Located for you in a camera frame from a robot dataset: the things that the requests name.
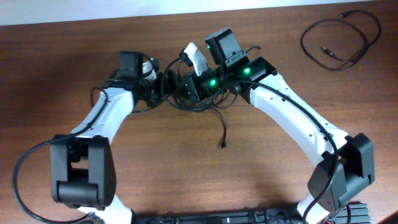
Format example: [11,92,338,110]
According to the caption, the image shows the thick black usb cable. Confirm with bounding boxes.
[299,9,382,72]

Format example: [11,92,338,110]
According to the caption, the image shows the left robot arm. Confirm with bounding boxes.
[49,51,175,223]

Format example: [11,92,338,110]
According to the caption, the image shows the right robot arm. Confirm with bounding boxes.
[179,28,375,223]

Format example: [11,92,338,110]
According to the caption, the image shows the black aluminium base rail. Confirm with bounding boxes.
[132,203,371,224]

